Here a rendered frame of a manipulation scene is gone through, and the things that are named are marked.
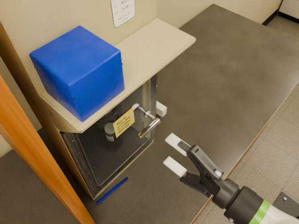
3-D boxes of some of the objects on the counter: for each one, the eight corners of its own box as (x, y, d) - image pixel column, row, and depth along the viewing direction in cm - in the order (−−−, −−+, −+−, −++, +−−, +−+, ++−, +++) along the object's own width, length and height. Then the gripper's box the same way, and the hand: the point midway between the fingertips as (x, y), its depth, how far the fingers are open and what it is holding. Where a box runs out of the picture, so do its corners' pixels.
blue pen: (95, 202, 91) (95, 202, 90) (127, 177, 96) (126, 176, 96) (97, 205, 90) (97, 204, 89) (128, 179, 96) (128, 178, 95)
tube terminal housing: (51, 158, 101) (-101, -73, 40) (111, 109, 116) (69, -115, 54) (93, 201, 91) (-23, -19, 30) (154, 142, 106) (159, -89, 44)
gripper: (228, 203, 77) (172, 159, 86) (255, 167, 58) (178, 115, 66) (214, 222, 74) (157, 175, 83) (237, 192, 54) (159, 134, 63)
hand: (170, 151), depth 74 cm, fingers open, 13 cm apart
